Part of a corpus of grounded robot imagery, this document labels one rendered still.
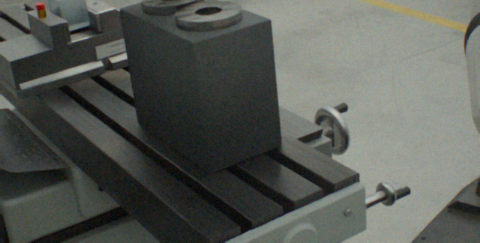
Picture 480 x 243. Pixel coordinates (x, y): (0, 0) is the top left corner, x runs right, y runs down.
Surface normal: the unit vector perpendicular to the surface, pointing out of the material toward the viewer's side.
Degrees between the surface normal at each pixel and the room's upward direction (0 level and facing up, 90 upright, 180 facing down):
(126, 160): 0
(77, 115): 0
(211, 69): 90
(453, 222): 0
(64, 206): 90
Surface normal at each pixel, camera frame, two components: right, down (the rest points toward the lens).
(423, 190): -0.10, -0.91
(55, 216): 0.55, 0.30
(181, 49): -0.83, 0.30
